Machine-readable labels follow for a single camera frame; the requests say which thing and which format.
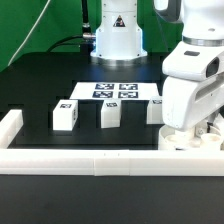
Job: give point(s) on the white sheet with markers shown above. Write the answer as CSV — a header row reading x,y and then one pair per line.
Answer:
x,y
114,90

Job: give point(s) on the white U-shaped fence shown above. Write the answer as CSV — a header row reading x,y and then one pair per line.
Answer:
x,y
100,162

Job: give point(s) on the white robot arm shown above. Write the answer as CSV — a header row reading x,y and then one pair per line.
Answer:
x,y
120,39

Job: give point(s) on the white round stool seat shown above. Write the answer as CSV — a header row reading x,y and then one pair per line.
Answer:
x,y
196,139

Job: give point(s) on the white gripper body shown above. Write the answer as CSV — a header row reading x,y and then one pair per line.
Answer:
x,y
194,87

